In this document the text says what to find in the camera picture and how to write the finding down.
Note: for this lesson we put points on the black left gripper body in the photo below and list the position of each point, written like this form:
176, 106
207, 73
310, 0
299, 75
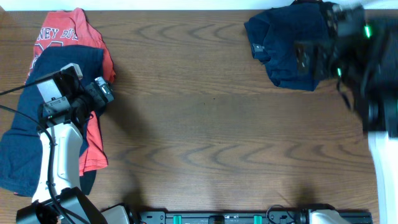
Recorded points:
94, 94

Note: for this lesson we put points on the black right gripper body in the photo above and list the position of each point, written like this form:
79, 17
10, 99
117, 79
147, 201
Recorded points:
306, 58

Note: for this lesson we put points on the navy blue shorts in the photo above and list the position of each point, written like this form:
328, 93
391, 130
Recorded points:
272, 34

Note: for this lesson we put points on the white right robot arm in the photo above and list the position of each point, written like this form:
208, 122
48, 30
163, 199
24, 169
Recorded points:
361, 53

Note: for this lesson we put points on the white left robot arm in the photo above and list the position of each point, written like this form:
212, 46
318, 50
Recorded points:
67, 107

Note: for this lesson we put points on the folded black shorts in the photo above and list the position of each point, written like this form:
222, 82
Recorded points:
305, 1

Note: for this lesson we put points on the red printed t-shirt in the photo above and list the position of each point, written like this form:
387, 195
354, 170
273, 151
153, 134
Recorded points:
61, 29

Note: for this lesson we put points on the navy shorts on pile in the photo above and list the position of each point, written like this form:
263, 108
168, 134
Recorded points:
21, 148

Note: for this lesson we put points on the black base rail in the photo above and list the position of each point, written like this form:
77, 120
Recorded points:
273, 216

